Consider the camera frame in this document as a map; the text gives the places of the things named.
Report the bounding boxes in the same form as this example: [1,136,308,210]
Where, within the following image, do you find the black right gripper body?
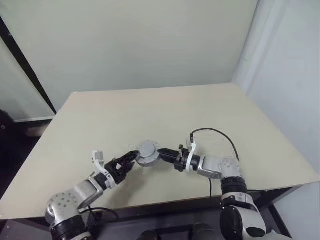
[174,144,190,174]

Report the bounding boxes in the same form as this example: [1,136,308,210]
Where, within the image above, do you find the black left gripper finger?
[116,150,140,166]
[123,161,136,176]

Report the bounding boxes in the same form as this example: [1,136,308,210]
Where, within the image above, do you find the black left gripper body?
[104,159,130,186]

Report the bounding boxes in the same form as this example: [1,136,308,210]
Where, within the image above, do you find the grey motor housing copper windings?
[135,154,160,168]

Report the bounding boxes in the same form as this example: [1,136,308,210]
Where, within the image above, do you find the round grey motor lid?
[138,139,161,159]

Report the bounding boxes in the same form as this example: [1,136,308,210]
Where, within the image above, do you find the dark rounded shape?
[191,222,216,240]
[139,229,159,240]

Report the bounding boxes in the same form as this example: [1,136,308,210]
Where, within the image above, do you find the frosted glass panel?
[0,37,55,123]

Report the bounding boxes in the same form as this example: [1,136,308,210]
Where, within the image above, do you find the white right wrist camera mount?
[184,133,199,174]

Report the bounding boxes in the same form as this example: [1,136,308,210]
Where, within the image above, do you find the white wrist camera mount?
[184,133,199,174]
[90,149,117,189]

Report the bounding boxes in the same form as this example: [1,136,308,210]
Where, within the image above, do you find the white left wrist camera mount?
[90,149,117,189]

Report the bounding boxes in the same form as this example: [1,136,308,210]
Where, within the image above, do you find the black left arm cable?
[78,206,120,227]

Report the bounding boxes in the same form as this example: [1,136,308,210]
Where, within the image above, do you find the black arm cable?
[78,206,120,227]
[189,127,240,199]

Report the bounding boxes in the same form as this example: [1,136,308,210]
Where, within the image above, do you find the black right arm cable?
[189,127,240,199]

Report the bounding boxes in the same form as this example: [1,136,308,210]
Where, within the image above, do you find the black table frame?
[0,183,305,240]

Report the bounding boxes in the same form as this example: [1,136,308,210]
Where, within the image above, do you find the black diagonal frame post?
[0,14,58,117]

